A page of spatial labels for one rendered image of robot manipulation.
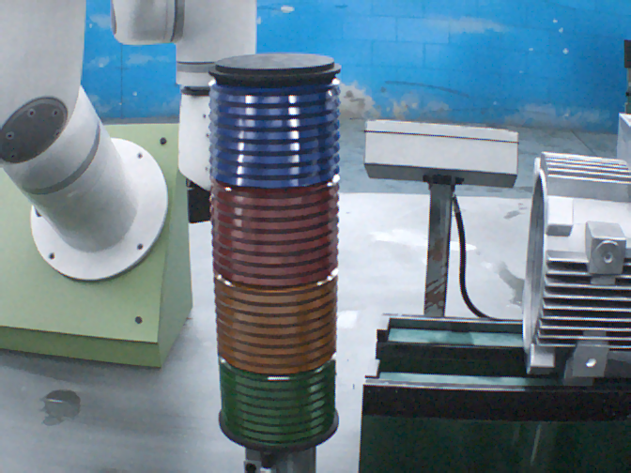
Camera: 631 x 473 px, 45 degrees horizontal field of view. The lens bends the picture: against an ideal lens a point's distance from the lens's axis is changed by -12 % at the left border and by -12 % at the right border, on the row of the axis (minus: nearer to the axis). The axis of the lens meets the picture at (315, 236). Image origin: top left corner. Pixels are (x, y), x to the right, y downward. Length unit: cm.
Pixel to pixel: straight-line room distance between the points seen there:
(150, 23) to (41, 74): 20
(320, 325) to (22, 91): 35
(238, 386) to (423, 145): 54
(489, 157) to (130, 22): 40
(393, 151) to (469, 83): 537
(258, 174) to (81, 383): 63
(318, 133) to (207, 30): 48
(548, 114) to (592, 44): 70
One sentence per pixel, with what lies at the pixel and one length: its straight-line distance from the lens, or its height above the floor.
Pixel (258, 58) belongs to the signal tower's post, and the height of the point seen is 122.
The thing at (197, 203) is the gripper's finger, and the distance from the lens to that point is 95.
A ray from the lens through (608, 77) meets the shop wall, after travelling 649.
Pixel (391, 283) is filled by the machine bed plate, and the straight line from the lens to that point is 121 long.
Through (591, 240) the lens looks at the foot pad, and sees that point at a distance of 62.
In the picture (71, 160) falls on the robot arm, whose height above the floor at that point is 107.
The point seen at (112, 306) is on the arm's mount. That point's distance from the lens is 99.
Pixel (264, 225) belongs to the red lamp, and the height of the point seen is 115.
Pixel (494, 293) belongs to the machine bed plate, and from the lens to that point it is 120.
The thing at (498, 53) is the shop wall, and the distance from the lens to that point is 626.
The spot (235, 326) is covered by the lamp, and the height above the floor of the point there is 110.
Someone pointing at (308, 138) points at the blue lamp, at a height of 119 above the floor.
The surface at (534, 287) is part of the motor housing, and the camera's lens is 79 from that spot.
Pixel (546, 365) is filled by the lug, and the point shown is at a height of 96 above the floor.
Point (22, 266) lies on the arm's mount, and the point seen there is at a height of 90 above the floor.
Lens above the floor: 127
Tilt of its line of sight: 20 degrees down
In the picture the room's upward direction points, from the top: straight up
